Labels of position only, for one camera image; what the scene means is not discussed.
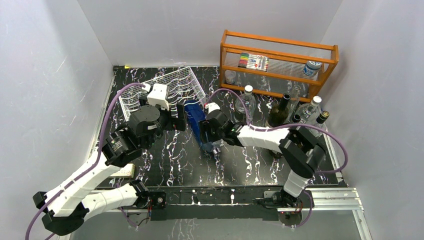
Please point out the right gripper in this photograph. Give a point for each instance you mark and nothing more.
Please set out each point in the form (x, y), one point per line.
(205, 126)

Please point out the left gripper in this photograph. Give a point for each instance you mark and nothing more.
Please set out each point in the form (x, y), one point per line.
(177, 123)

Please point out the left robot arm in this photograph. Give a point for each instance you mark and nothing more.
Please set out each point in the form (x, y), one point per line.
(68, 206)

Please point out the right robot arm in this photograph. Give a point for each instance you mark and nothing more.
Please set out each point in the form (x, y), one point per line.
(302, 151)

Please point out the round clear glass bottle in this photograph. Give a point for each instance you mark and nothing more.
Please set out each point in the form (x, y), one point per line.
(245, 106)

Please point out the dark green open bottle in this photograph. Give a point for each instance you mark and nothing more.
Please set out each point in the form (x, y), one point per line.
(279, 113)

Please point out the clear bottle silver cap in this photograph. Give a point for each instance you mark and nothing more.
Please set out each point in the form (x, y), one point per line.
(308, 112)

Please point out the orange wooden shelf rack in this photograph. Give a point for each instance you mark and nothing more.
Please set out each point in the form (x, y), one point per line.
(286, 61)

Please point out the dark bottle black foil top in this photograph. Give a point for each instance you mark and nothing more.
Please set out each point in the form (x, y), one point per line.
(319, 123)

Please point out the small clear plastic cup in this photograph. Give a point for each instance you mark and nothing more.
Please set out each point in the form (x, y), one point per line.
(230, 77)

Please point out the beige remote control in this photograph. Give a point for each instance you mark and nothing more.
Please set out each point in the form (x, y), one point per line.
(126, 172)

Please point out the colour marker pen set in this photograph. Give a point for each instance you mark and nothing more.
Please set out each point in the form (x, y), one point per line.
(253, 61)

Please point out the blue white lidded jar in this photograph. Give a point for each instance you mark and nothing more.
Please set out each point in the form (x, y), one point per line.
(311, 69)

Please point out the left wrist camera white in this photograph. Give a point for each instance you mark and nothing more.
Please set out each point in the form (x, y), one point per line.
(159, 96)

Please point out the white wire wine rack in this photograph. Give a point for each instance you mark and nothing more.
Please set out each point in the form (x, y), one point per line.
(182, 83)

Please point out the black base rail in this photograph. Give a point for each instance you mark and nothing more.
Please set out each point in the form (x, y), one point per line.
(218, 202)

